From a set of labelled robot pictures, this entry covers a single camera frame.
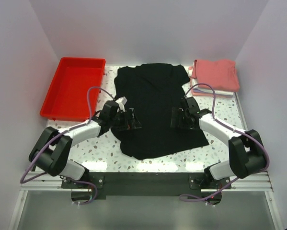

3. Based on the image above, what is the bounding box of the pink folded t shirt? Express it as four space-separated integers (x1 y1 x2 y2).
191 59 240 92

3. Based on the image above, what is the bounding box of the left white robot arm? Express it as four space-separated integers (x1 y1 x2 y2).
29 98 141 188

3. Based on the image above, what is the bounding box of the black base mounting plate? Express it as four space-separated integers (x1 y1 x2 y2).
60 172 231 204

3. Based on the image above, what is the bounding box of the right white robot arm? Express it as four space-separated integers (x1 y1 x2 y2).
171 97 269 188

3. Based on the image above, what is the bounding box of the red plastic tray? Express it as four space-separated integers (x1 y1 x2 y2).
40 57 106 122

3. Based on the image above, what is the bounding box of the black t shirt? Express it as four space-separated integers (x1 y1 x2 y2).
112 63 209 160

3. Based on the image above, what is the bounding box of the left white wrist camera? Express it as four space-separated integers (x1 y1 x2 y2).
115 96 127 107

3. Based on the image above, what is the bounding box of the lavender folded t shirt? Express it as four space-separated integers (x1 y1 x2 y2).
193 88 234 97

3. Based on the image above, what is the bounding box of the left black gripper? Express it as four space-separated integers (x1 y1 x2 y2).
109 108 141 131

